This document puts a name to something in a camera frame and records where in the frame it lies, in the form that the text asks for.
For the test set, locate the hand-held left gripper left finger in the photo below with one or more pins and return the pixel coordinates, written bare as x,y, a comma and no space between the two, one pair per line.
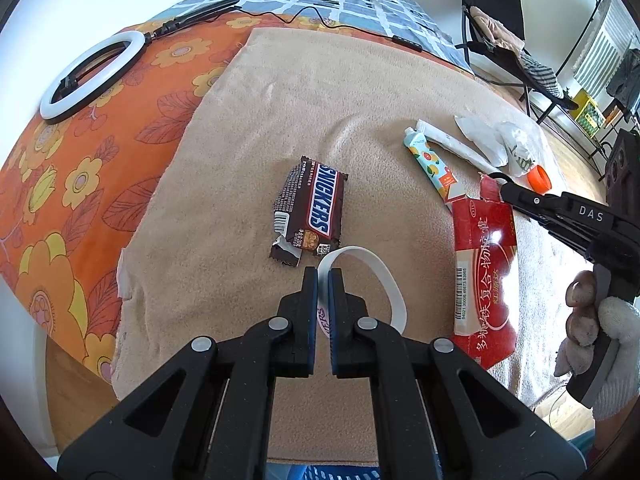
313,320

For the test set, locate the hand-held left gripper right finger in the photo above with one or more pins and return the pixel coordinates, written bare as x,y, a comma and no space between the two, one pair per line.
334,320

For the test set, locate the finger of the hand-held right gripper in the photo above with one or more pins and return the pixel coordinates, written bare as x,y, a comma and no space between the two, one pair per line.
555,205

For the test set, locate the orange bottle cap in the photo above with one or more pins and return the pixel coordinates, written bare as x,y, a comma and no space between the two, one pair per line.
537,179

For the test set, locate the white silicone wristband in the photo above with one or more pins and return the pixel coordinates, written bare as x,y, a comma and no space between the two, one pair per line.
395,290

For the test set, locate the person's right hand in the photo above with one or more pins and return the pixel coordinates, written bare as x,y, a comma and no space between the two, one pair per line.
625,360

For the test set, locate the crumpled white plastic bag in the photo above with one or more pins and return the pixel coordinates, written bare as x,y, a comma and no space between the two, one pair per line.
500,142

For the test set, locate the yellow crate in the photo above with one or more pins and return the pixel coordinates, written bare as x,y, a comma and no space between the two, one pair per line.
589,112

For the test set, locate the brown candy bar wrapper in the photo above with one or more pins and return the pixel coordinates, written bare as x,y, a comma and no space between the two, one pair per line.
312,200

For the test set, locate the fruit print tube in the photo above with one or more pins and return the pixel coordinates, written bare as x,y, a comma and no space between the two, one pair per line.
432,162

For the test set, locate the striped cloth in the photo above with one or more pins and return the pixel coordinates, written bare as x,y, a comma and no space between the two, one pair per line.
542,75

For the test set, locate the dark hanging cloth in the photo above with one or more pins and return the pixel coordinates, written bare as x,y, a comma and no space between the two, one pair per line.
625,77

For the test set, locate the blue plastic basket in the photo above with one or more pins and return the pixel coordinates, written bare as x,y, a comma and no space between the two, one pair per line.
320,472

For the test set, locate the black drying rack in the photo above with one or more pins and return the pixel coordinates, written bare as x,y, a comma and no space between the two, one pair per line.
575,50

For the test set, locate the striped hanging towel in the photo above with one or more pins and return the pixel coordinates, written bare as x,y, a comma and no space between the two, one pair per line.
600,45

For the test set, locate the pink clothing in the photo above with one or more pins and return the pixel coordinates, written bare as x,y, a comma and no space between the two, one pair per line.
500,30

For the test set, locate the beige fleece blanket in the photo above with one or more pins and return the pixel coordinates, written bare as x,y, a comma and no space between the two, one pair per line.
240,125

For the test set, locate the black inline remote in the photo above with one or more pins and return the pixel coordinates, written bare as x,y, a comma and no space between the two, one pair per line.
407,43

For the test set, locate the orange floral sheet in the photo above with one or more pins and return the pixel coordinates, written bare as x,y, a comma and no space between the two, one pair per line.
100,160

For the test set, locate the blue plaid sheet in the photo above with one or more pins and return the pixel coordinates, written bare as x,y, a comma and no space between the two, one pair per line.
360,10

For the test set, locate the black tripod stand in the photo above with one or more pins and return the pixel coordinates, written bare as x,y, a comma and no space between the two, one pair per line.
195,15

